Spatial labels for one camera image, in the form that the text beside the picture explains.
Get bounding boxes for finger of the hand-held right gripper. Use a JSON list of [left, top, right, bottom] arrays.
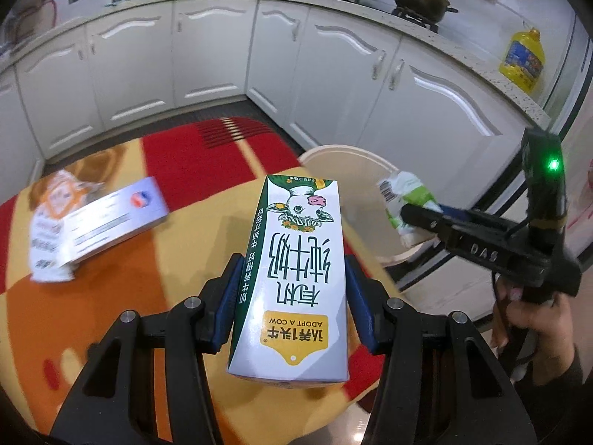
[[438, 206, 493, 227], [401, 202, 465, 243]]

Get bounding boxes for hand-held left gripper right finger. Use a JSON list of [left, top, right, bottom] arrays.
[[345, 254, 538, 445]]

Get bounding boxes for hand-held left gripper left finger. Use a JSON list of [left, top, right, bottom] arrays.
[[50, 253, 246, 445]]

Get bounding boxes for white green plastic packet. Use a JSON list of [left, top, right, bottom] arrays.
[[376, 171, 441, 246]]

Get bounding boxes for white green milk carton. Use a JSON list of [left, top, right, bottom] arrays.
[[227, 174, 350, 389]]

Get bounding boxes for cream trash bin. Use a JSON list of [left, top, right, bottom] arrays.
[[296, 145, 441, 268]]

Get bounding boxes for person's right forearm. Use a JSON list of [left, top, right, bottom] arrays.
[[523, 343, 586, 445]]

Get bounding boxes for person's right hand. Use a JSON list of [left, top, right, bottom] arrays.
[[491, 286, 576, 383]]

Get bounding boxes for printed blanket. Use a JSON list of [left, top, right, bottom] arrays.
[[0, 118, 405, 437]]

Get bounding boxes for white blue cardboard box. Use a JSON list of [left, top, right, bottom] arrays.
[[60, 177, 170, 265]]

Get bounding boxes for yellow oil bottle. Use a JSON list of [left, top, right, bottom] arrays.
[[499, 28, 544, 92]]

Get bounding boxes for white orange plastic packet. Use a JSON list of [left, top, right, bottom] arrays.
[[28, 169, 106, 283]]

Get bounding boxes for gas stove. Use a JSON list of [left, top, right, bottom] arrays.
[[322, 0, 442, 34]]

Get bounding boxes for white kitchen cabinets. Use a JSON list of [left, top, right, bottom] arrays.
[[0, 0, 557, 288]]

